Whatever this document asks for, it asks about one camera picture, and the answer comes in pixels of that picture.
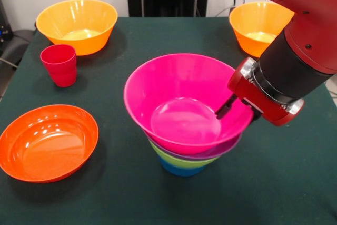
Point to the yellow-orange large bowl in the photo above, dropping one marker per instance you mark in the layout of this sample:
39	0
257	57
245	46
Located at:
79	43
250	43

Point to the blue bowl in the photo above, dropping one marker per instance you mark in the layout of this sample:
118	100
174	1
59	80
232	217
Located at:
181	171

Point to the red cup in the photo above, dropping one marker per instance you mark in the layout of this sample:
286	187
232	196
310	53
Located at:
61	72

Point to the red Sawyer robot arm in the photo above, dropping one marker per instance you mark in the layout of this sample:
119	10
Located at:
300	38

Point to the purple bowl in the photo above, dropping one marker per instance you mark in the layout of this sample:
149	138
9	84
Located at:
223	151

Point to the grey office chair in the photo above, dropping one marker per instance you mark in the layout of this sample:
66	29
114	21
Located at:
18	46

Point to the orange shallow bowl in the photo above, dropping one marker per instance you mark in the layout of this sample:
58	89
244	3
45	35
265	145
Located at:
47	146

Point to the dark green tablecloth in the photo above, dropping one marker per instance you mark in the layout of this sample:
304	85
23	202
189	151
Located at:
79	204

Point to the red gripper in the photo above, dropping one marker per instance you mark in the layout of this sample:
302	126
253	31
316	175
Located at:
255	96

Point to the black computer equipment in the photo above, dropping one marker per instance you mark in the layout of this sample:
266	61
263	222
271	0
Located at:
5	24

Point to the large green bowl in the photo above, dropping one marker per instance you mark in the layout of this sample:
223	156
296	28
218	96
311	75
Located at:
179	163

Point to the pink large bowl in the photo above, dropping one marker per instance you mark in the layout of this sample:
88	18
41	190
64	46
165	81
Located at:
171	82

